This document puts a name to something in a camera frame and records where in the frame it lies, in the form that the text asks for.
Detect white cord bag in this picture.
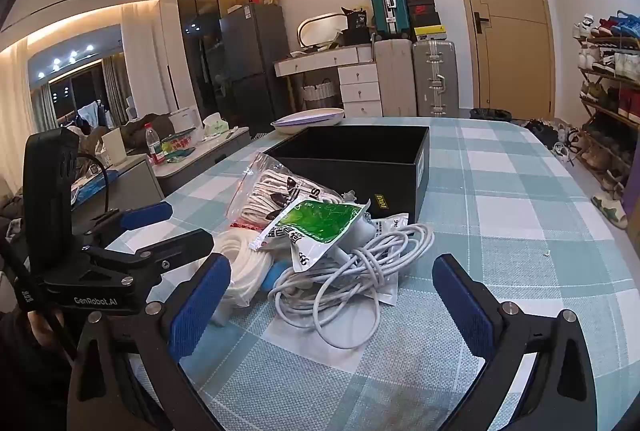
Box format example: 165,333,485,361
212,227,273,326

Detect adidas shoelaces zip bag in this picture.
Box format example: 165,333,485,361
226,152,345,232

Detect green white medicine sachet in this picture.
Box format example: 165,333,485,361
250,198,370,273

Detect white charging cable bundle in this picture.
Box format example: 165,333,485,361
268,223,435,351

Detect white blue plush toy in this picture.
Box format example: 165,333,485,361
260,260,291,292

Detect person's left hand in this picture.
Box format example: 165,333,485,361
27,311,58,349

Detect grey side cabinet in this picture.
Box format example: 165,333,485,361
69,125,252,232

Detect plastic water bottle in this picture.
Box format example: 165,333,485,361
144,122,166,165

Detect tissue pack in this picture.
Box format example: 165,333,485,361
203,112,229,137

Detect checked green tablecloth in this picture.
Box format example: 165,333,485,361
115,118,639,430

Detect camouflage slipper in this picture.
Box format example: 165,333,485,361
591,194,628,231

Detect white oval bowl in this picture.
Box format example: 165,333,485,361
271,108,345,135

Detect dark refrigerator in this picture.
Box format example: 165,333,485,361
220,3,293,135

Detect woven laundry basket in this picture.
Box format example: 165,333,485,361
302,79,342,109

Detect black glass cabinet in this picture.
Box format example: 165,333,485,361
177,0,246,125

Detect white dresser with drawers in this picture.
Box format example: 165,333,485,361
274,44,383,118

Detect black storage box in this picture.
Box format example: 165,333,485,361
267,124,430,223

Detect oval mirror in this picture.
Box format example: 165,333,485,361
296,13,348,48

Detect beige suitcase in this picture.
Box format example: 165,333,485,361
373,39,418,117

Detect black trash bag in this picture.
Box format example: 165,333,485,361
470,108,513,122

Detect silver aluminium suitcase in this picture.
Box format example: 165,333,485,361
412,40,459,118

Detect teal suitcase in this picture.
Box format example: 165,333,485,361
371,0,411,39

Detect stacked shoe boxes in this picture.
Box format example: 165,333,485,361
406,0,447,42

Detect beige door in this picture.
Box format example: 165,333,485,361
463,0,555,120

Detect shoe rack with shoes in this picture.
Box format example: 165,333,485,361
570,10,639,201

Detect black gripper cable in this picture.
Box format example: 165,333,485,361
75,153,112,214

